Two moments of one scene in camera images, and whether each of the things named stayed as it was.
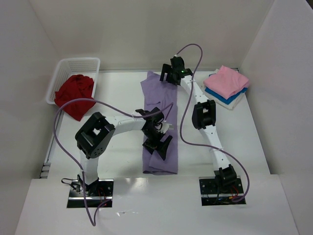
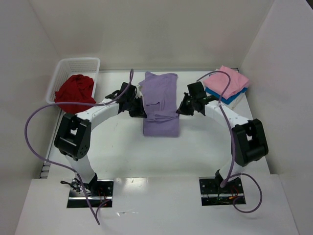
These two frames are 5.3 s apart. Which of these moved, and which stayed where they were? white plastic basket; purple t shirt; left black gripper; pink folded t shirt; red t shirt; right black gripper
Moved: left black gripper; purple t shirt; right black gripper
Stayed: red t shirt; white plastic basket; pink folded t shirt
